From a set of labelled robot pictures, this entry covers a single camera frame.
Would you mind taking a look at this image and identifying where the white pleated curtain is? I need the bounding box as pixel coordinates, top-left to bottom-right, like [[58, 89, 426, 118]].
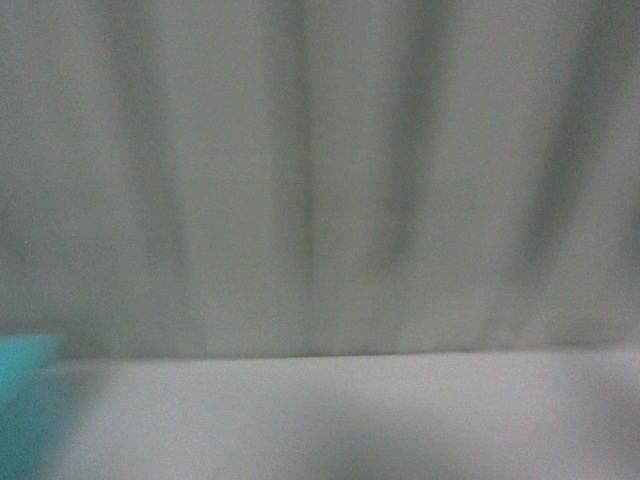
[[1, 1, 639, 358]]

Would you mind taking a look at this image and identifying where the turquoise plastic storage box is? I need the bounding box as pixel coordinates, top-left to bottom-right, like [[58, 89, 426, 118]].
[[1, 335, 73, 479]]

